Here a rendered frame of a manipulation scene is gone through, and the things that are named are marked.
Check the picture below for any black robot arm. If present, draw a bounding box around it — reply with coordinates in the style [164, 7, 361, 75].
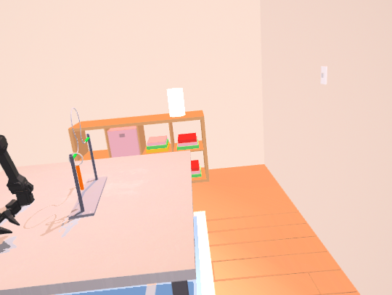
[0, 135, 35, 206]

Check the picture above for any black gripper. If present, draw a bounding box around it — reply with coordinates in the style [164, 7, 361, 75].
[0, 199, 21, 235]

